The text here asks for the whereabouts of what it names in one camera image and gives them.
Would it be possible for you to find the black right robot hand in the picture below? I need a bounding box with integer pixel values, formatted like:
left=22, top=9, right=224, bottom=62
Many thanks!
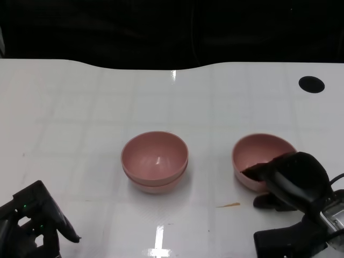
left=240, top=152, right=334, bottom=216

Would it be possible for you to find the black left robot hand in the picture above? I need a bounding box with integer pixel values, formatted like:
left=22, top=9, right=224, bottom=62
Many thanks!
left=0, top=180, right=82, bottom=258

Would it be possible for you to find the pink bowl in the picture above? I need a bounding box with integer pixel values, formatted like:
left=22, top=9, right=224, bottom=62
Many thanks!
left=232, top=133, right=298, bottom=193
left=122, top=161, right=189, bottom=195
left=120, top=131, right=189, bottom=183

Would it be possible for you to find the black round table grommet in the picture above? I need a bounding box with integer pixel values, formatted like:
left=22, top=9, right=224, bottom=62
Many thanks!
left=298, top=76, right=325, bottom=94

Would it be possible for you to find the black backdrop cloth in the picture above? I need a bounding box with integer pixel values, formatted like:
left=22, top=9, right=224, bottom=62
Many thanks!
left=0, top=0, right=344, bottom=70

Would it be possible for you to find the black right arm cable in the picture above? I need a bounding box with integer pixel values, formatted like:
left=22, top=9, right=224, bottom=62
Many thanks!
left=327, top=173, right=344, bottom=187

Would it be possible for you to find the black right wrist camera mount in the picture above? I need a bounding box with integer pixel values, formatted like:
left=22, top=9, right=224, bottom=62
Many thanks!
left=254, top=214, right=330, bottom=258

